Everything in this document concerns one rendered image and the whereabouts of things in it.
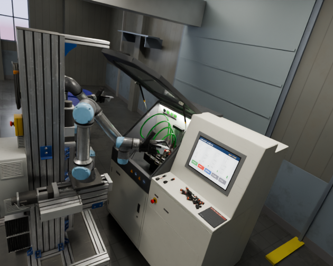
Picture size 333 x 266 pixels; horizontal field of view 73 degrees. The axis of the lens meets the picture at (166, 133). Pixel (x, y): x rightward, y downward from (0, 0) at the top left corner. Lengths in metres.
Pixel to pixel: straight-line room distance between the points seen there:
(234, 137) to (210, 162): 0.29
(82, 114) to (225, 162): 1.10
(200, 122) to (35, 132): 1.26
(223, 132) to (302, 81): 1.73
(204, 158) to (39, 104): 1.28
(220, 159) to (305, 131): 1.69
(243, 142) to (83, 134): 1.12
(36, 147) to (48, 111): 0.28
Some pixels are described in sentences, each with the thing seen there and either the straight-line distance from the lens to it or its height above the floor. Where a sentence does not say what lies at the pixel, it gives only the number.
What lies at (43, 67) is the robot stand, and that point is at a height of 1.82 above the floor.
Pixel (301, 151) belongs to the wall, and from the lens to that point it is 3.37.
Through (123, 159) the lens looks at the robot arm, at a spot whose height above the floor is 1.33.
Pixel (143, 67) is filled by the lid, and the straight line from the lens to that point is 1.62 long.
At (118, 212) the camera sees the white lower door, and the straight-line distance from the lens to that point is 2.78.
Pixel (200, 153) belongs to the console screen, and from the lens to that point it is 1.94.
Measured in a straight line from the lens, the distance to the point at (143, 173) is 2.13.
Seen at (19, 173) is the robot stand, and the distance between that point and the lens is 1.86.
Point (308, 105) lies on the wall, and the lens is 3.30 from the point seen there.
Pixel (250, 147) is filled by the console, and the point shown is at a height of 1.51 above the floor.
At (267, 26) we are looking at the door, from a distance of 3.68.
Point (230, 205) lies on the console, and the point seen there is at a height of 1.07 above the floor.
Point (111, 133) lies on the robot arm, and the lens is 1.62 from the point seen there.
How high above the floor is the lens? 2.13
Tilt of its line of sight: 23 degrees down
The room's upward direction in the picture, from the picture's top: 11 degrees clockwise
